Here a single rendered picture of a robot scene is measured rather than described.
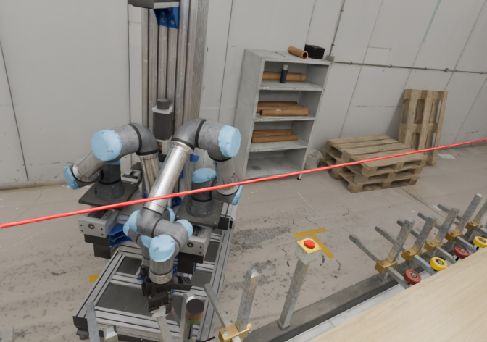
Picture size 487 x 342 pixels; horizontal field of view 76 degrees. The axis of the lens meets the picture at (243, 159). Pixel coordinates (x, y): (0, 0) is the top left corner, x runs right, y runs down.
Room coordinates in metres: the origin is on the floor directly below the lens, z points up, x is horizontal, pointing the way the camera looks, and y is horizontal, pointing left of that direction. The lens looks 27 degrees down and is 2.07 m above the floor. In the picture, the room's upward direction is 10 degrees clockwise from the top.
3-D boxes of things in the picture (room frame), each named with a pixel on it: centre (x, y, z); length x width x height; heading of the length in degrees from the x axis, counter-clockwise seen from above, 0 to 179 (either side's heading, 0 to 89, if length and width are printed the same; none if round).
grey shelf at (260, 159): (3.64, -0.30, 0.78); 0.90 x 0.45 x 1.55; 119
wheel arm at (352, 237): (1.42, -0.88, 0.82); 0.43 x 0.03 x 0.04; 34
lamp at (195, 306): (0.67, 0.08, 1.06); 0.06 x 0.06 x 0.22; 34
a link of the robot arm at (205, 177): (1.34, 0.18, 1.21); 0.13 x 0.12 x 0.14; 75
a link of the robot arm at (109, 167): (1.35, 0.68, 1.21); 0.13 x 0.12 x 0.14; 146
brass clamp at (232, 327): (0.84, -0.09, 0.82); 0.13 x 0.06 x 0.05; 124
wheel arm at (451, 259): (1.70, -1.29, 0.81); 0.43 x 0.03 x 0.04; 34
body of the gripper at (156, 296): (0.73, 0.21, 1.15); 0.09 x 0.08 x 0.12; 124
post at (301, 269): (1.00, -0.32, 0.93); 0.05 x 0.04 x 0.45; 124
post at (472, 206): (1.83, -1.56, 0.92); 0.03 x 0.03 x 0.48; 34
